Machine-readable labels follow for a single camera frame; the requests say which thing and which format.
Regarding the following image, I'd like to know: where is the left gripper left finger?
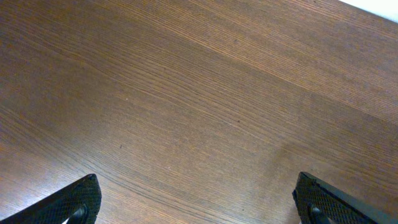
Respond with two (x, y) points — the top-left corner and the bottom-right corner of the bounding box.
(1, 174), (101, 224)

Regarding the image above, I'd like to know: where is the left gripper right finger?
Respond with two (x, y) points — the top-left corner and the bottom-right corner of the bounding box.
(292, 172), (397, 224)

